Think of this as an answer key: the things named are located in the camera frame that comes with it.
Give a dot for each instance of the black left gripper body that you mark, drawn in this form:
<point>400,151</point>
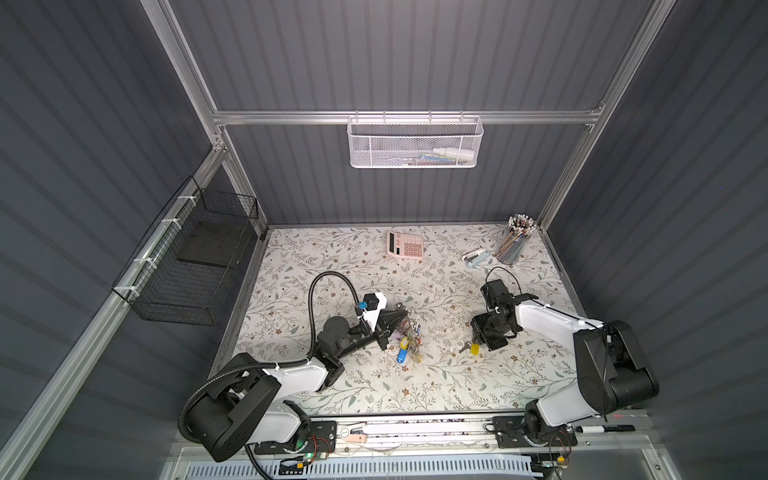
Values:
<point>381,336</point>

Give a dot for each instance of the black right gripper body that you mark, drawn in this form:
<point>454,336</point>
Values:
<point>487,330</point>

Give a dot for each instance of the yellow tagged key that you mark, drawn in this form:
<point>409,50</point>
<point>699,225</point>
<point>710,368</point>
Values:
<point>471,348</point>

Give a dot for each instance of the metal keyring with coloured keys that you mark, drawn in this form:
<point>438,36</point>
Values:
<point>410,341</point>

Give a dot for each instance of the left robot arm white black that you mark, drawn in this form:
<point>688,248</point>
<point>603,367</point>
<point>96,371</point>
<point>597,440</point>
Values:
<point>248,402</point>

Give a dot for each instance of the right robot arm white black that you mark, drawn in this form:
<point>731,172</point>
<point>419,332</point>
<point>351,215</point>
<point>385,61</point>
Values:
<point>612,370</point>

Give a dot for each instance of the floral table mat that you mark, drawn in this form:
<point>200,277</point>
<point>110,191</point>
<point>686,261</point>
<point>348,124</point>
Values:
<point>308,275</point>

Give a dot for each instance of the white blue stapler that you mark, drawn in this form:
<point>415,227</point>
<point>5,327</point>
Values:
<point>476,257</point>

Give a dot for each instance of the pink calculator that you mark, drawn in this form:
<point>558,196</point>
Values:
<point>404,246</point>

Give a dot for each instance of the cup of pencils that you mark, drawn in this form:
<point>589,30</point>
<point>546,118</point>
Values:
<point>519,229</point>

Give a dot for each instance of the black marker pen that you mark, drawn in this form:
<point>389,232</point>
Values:
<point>600,429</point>

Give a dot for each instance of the white bottle in basket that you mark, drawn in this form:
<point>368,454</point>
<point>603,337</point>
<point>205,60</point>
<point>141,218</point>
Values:
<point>455,154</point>

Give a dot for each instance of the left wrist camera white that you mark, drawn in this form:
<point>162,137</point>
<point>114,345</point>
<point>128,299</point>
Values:
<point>369,310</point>

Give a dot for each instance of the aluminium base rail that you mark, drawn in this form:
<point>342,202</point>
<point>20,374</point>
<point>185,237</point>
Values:
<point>455,433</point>

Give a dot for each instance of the white wire mesh basket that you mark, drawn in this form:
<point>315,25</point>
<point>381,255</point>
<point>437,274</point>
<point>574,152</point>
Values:
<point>407,142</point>

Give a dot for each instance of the black wire basket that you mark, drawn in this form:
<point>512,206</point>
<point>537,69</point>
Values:
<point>196,259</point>

